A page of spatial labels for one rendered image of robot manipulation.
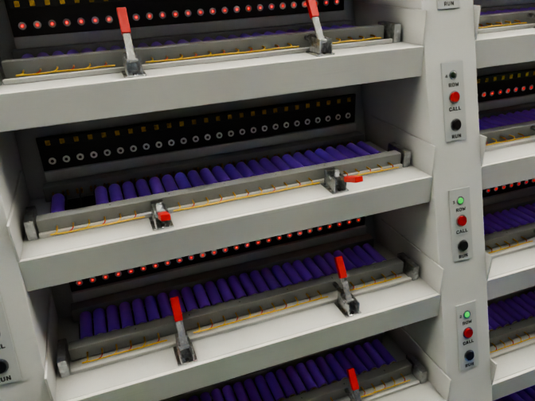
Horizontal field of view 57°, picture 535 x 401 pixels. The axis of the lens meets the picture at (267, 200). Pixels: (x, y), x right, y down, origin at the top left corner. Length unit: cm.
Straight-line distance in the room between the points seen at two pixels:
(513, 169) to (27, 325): 78
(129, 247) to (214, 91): 24
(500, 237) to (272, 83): 55
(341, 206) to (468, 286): 28
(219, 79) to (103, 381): 44
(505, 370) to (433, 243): 32
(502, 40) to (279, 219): 46
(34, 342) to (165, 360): 18
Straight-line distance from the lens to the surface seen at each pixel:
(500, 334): 110
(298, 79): 71
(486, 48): 89
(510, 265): 99
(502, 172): 92
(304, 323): 79
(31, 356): 72
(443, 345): 93
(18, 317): 70
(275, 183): 75
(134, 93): 66
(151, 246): 67
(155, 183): 77
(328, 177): 75
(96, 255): 67
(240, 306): 80
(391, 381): 99
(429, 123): 81
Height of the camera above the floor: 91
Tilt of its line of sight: 11 degrees down
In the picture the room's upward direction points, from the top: 8 degrees counter-clockwise
